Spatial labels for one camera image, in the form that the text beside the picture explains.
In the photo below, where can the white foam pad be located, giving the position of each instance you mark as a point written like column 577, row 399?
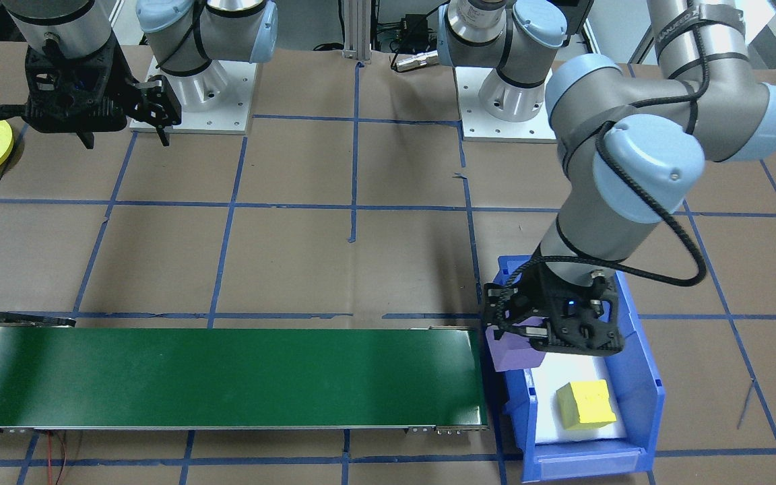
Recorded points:
column 543, row 411

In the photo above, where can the blue plastic storage bin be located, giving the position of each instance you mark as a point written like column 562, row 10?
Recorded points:
column 640, row 411

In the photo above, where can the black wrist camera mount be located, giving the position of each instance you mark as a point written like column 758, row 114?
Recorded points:
column 580, row 316
column 71, row 87

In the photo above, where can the silver cylindrical connector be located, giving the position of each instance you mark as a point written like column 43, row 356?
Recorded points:
column 415, row 60

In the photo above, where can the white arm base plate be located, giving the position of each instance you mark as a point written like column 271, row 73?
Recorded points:
column 475, row 128
column 226, row 114

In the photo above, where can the aluminium frame post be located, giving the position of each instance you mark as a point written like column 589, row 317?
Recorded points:
column 358, row 30

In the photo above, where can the yellow foam block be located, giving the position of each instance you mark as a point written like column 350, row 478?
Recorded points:
column 587, row 404

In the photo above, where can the green conveyor belt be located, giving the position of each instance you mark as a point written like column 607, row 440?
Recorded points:
column 226, row 377

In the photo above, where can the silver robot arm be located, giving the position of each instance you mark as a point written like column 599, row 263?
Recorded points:
column 219, row 34
column 630, row 155

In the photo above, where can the black power box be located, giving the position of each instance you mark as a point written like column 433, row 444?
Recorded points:
column 413, row 23

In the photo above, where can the purple foam block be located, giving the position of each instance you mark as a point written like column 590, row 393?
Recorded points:
column 512, row 353

